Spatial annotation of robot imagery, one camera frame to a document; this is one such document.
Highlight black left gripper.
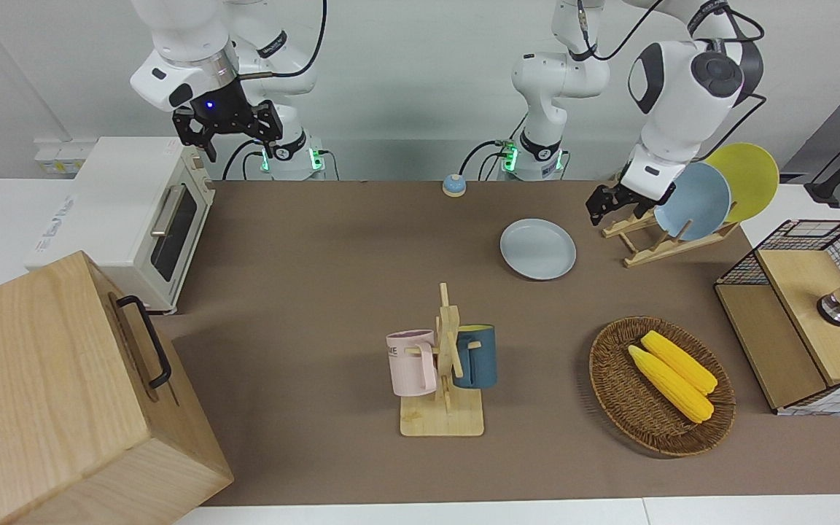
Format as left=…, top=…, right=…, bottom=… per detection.
left=585, top=180, right=677, bottom=238

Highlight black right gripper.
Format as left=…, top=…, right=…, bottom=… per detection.
left=173, top=76, right=284, bottom=163

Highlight gray plate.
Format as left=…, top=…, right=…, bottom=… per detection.
left=499, top=218, right=578, bottom=281

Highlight wooden plate rack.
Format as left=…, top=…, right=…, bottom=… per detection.
left=602, top=175, right=741, bottom=268

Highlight blue plate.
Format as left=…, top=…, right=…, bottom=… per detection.
left=653, top=161, right=733, bottom=242

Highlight yellow plate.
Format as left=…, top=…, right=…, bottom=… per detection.
left=704, top=142, right=780, bottom=224

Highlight white toaster oven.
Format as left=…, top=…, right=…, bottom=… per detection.
left=23, top=136, right=216, bottom=315

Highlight brown table mat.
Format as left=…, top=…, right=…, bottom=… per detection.
left=149, top=179, right=840, bottom=508

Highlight yellow corn cob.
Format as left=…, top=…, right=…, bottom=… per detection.
left=627, top=344, right=715, bottom=424
left=640, top=330, right=719, bottom=396

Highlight brown wicker basket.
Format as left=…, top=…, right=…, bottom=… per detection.
left=588, top=316, right=736, bottom=458

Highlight dark blue mug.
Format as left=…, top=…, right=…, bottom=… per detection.
left=452, top=324, right=499, bottom=390

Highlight pink mug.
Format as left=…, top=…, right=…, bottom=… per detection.
left=386, top=330, right=439, bottom=398

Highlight wooden mug tree stand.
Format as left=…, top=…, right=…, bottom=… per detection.
left=400, top=282, right=485, bottom=438

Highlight large wooden box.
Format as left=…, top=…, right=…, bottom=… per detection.
left=0, top=250, right=235, bottom=525

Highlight black right base cables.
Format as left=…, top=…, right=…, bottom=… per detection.
left=221, top=140, right=341, bottom=182

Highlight black base cables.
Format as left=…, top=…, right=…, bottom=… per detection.
left=221, top=140, right=341, bottom=182
left=459, top=109, right=570, bottom=182

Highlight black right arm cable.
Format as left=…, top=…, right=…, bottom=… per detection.
left=238, top=0, right=329, bottom=79

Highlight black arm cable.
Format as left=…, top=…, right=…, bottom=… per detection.
left=238, top=0, right=329, bottom=79
left=575, top=0, right=768, bottom=161

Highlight black left base cables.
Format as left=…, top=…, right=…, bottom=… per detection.
left=459, top=109, right=570, bottom=182

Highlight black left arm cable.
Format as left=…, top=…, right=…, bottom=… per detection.
left=575, top=0, right=768, bottom=161

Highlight white wall outlet strip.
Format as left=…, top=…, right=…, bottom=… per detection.
left=34, top=138, right=98, bottom=176

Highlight black box handle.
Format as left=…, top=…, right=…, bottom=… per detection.
left=116, top=295, right=173, bottom=389

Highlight wood and wire shelf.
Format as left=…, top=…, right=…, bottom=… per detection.
left=714, top=218, right=840, bottom=417

